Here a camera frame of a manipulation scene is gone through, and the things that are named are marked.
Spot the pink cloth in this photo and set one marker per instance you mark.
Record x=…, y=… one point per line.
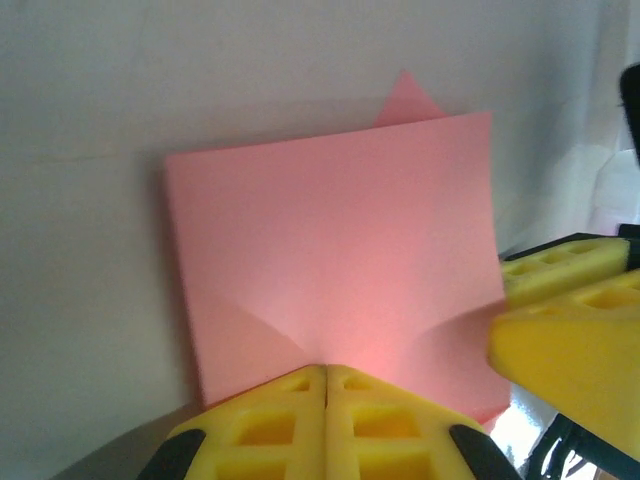
x=325, y=240

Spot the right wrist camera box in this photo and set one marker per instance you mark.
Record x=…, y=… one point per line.
x=631, y=115

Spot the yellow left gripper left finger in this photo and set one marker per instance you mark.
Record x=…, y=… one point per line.
x=270, y=430

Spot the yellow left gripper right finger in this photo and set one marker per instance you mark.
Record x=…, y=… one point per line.
x=390, y=435

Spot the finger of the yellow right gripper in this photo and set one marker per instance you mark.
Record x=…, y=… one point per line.
x=560, y=270
x=575, y=360

